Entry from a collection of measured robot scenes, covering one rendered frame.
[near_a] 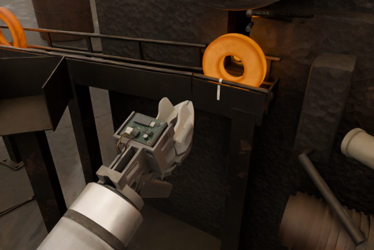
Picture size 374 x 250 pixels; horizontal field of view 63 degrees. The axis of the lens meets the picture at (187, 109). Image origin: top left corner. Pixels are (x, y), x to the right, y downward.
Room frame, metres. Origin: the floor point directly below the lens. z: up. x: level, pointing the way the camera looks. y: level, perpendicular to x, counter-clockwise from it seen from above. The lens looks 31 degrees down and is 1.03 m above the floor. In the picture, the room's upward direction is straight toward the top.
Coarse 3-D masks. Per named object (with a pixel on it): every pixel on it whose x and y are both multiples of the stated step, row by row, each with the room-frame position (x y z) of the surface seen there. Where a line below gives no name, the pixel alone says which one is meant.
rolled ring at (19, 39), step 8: (0, 8) 1.14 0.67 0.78; (0, 16) 1.12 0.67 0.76; (8, 16) 1.11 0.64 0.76; (8, 24) 1.10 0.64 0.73; (16, 24) 1.10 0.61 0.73; (0, 32) 1.18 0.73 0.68; (16, 32) 1.09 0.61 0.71; (0, 40) 1.17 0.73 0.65; (16, 40) 1.09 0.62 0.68; (24, 40) 1.11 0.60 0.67
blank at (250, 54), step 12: (228, 36) 0.69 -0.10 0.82; (240, 36) 0.69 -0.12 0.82; (216, 48) 0.71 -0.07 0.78; (228, 48) 0.69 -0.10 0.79; (240, 48) 0.68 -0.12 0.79; (252, 48) 0.66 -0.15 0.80; (204, 60) 0.72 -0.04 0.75; (216, 60) 0.70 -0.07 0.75; (240, 60) 0.68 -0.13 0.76; (252, 60) 0.66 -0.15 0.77; (264, 60) 0.67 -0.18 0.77; (204, 72) 0.72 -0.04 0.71; (216, 72) 0.70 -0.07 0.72; (252, 72) 0.66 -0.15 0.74; (264, 72) 0.66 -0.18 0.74; (252, 84) 0.66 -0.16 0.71
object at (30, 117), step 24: (0, 72) 0.80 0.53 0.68; (24, 72) 0.81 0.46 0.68; (48, 72) 0.81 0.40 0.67; (0, 96) 0.80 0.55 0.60; (24, 96) 0.81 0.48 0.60; (48, 96) 0.64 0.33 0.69; (72, 96) 0.82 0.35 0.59; (0, 120) 0.68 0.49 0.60; (24, 120) 0.67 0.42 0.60; (48, 120) 0.66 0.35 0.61; (24, 144) 0.68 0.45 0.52; (48, 144) 0.74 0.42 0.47; (48, 168) 0.70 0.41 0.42; (48, 192) 0.68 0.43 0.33; (48, 216) 0.68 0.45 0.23
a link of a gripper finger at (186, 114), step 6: (180, 108) 0.41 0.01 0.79; (186, 108) 0.43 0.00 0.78; (192, 108) 0.46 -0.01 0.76; (180, 114) 0.41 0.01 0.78; (186, 114) 0.43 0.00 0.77; (192, 114) 0.45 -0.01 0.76; (180, 120) 0.41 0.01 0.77; (186, 120) 0.43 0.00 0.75; (192, 120) 0.43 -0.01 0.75; (180, 126) 0.41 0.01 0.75; (186, 126) 0.42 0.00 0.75; (180, 132) 0.41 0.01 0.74; (174, 138) 0.39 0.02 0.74; (180, 138) 0.40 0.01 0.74
